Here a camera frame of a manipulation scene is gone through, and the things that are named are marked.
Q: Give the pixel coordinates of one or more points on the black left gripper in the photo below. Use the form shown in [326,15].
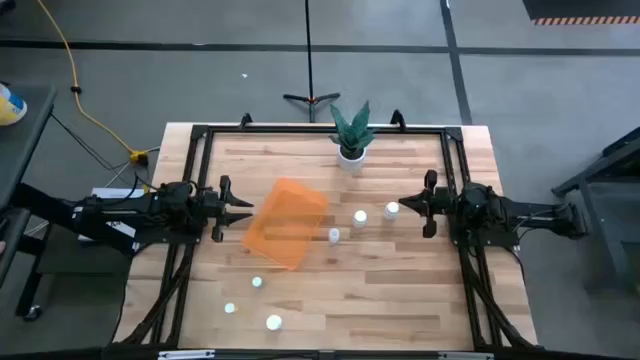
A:
[217,207]

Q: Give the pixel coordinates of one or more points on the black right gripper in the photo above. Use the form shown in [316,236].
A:
[440,202]

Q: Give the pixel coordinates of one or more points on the small white pill bottle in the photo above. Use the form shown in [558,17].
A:
[334,235]
[230,308]
[257,281]

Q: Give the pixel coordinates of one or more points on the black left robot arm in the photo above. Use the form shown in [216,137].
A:
[125,210]

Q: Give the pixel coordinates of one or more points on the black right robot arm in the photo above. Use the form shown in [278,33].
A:
[525,212]

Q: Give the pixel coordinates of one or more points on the orange translucent plastic basket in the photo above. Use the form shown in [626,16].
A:
[287,220]

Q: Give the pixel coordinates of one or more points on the white plant pot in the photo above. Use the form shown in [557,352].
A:
[351,164]

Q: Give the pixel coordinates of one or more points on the green snake plant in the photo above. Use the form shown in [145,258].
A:
[352,130]

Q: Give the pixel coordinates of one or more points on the white paper box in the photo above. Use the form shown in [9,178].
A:
[112,192]

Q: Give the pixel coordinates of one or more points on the black tripod stand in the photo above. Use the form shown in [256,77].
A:
[310,75]

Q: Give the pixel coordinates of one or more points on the black metal cart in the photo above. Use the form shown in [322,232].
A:
[600,190]

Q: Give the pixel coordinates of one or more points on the dark side table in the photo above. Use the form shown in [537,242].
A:
[22,150]

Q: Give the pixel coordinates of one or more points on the yellow and blue container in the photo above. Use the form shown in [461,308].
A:
[10,107]

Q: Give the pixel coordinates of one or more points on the black hazard-striped mat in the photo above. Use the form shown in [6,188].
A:
[580,9]

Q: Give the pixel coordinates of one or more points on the black table frame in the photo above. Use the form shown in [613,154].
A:
[202,165]

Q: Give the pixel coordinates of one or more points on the black frame clamp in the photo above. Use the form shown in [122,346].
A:
[245,120]
[398,119]

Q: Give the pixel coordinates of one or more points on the silver metal bracket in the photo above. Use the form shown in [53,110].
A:
[465,356]
[186,355]

